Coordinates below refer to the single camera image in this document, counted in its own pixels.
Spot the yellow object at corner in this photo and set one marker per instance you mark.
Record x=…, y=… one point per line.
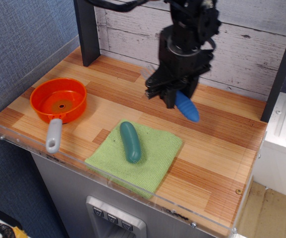
x=16, y=232

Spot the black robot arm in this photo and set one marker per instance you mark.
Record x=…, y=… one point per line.
x=185, y=49

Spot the blue handled metal fork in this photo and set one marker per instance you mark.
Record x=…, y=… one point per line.
x=187, y=107

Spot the green cloth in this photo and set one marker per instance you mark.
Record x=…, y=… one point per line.
x=159, y=149

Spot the green toy cucumber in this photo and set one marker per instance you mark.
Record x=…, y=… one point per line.
x=131, y=143

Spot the silver control panel with buttons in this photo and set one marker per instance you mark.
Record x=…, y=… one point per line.
x=110, y=222

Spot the black vertical post right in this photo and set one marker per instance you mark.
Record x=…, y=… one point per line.
x=275, y=90

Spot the orange toy pan grey handle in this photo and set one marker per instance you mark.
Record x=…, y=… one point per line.
x=58, y=101

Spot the clear acrylic guard rail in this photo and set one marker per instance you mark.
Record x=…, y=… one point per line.
x=199, y=193

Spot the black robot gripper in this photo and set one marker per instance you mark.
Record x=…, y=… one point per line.
x=193, y=62

